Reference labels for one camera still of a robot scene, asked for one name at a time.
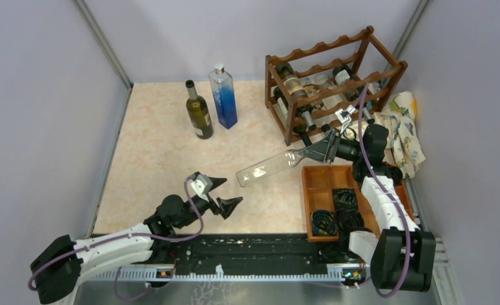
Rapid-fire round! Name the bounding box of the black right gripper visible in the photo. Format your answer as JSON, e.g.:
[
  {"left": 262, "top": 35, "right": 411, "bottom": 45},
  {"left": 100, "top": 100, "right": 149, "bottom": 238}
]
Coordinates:
[{"left": 299, "top": 127, "right": 366, "bottom": 163}]

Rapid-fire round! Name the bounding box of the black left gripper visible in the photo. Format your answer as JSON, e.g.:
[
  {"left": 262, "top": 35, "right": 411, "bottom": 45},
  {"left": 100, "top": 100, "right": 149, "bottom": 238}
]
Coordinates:
[{"left": 175, "top": 176, "right": 243, "bottom": 229}]

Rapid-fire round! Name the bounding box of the clear whisky bottle black label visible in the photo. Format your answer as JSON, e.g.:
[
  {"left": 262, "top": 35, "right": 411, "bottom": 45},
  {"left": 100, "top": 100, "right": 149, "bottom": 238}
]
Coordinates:
[{"left": 301, "top": 77, "right": 334, "bottom": 127}]

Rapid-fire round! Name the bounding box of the square clear glass bottle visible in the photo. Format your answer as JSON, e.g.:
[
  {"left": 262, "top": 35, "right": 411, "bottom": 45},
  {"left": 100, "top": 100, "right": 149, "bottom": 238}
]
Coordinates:
[{"left": 314, "top": 73, "right": 360, "bottom": 123}]

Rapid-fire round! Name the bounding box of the green wine bottle grey capsule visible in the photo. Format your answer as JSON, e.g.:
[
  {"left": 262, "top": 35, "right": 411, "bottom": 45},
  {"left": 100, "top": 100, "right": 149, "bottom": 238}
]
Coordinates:
[{"left": 332, "top": 65, "right": 363, "bottom": 110}]

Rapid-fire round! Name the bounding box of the green wine bottle dark label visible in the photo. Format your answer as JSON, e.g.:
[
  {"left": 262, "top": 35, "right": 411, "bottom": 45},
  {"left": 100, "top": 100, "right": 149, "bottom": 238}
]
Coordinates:
[{"left": 275, "top": 63, "right": 316, "bottom": 133}]

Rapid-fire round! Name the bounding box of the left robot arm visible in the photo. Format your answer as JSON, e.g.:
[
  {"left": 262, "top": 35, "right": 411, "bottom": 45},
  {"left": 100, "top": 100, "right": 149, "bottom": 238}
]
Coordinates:
[{"left": 27, "top": 172, "right": 243, "bottom": 304}]

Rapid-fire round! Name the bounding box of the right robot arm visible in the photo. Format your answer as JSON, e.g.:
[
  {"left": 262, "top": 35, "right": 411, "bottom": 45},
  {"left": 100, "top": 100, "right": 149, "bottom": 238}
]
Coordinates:
[{"left": 300, "top": 123, "right": 436, "bottom": 298}]

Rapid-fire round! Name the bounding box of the wooden wine rack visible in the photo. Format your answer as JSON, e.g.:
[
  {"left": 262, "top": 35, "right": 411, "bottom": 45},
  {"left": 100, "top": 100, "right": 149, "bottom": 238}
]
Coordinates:
[{"left": 265, "top": 26, "right": 408, "bottom": 144}]

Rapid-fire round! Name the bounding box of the clear blue vodka bottle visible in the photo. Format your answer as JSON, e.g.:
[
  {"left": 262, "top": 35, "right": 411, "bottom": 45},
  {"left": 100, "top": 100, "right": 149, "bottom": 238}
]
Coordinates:
[{"left": 208, "top": 63, "right": 238, "bottom": 129}]

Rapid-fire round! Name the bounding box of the wooden compartment tray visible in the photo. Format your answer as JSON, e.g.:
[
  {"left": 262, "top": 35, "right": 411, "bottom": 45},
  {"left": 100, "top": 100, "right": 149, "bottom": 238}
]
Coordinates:
[{"left": 301, "top": 165, "right": 415, "bottom": 243}]

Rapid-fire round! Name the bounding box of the rolled green patterned tie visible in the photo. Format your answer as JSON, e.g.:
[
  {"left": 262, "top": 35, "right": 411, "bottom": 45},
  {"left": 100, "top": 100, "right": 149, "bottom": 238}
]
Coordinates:
[{"left": 332, "top": 188, "right": 358, "bottom": 210}]

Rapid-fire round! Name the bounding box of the rolled dark patterned tie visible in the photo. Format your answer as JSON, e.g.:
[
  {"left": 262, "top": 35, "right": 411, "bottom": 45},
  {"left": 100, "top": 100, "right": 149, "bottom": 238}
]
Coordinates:
[{"left": 310, "top": 210, "right": 337, "bottom": 236}]

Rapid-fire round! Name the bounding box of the rolled dark striped tie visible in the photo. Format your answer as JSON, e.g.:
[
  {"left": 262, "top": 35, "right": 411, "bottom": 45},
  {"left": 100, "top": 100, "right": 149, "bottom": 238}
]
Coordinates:
[{"left": 335, "top": 208, "right": 365, "bottom": 233}]

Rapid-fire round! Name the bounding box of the black rolled belt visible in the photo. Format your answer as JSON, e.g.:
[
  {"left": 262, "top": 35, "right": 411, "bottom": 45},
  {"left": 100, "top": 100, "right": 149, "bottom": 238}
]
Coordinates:
[{"left": 386, "top": 166, "right": 403, "bottom": 186}]

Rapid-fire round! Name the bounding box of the dinosaur print cloth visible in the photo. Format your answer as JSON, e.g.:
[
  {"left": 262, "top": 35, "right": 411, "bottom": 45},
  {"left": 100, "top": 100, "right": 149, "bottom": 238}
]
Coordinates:
[{"left": 373, "top": 91, "right": 426, "bottom": 178}]

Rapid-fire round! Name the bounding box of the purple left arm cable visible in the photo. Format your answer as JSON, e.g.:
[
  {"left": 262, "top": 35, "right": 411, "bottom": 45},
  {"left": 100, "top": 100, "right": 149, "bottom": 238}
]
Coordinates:
[{"left": 27, "top": 174, "right": 205, "bottom": 302}]

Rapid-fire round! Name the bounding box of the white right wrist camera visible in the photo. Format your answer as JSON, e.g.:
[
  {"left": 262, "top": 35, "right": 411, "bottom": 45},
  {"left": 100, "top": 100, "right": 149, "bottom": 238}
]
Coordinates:
[{"left": 334, "top": 105, "right": 356, "bottom": 133}]

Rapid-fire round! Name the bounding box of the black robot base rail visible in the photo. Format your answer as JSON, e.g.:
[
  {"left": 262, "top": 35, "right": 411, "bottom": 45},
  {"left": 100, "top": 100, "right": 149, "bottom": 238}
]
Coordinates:
[{"left": 130, "top": 233, "right": 381, "bottom": 278}]

